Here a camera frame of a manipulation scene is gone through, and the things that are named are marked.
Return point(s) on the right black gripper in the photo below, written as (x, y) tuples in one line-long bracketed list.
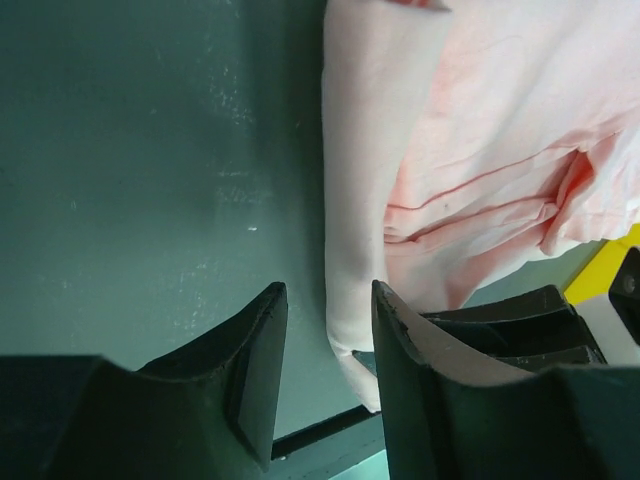
[(516, 336)]

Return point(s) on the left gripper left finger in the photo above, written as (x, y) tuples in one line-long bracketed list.
[(206, 410)]

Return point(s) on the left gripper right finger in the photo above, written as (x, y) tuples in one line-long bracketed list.
[(560, 424)]

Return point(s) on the pink t shirt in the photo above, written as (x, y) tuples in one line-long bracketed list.
[(463, 139)]

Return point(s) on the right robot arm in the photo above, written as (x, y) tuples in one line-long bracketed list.
[(612, 318)]

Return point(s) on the yellow plastic tray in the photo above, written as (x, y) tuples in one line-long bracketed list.
[(596, 277)]

